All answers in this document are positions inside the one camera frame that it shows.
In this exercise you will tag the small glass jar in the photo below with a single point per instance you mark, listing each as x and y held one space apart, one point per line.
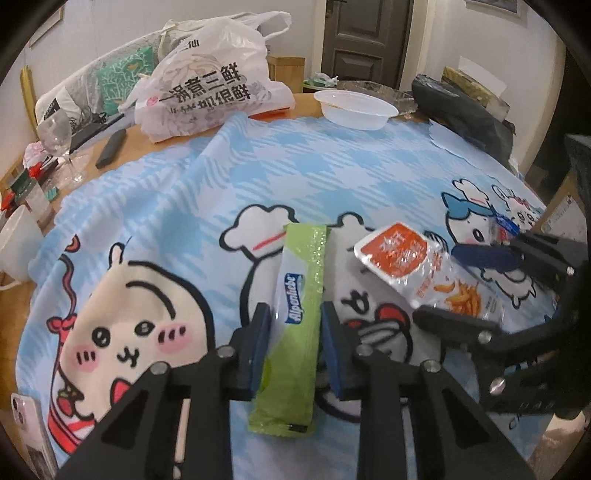
33 197

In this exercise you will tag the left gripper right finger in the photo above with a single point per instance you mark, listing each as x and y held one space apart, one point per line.
453 437

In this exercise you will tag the blue cartoon tablecloth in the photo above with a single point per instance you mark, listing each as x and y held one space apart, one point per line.
168 255

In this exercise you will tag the cardboard box with labels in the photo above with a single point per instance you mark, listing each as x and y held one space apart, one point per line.
565 215

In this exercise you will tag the white ceramic mug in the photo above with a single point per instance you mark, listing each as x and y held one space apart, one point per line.
20 241

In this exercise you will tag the white plastic bowl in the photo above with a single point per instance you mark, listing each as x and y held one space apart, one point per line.
355 110

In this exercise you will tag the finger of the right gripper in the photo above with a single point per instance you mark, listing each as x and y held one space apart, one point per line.
496 257
455 328

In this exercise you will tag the teal tree pillow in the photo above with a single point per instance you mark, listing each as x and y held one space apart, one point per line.
117 80

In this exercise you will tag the orange white snack packet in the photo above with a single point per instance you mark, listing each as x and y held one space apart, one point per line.
421 271

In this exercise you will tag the grey sofa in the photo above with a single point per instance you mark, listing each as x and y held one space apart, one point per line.
79 95

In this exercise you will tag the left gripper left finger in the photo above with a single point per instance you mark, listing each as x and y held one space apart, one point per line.
174 422

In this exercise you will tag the dark brown door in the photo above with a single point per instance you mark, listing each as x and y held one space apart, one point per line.
366 39

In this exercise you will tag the white printed plastic bag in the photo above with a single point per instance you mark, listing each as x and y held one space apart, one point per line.
218 67

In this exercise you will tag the black remote control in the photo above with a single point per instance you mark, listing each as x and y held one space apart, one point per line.
111 149

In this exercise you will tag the green Alpenliebe candy pack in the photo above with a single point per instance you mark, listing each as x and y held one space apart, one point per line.
284 404

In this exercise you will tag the clear wine glass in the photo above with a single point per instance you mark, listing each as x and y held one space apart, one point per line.
55 135

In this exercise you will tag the black bag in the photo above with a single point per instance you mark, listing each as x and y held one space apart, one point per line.
450 106

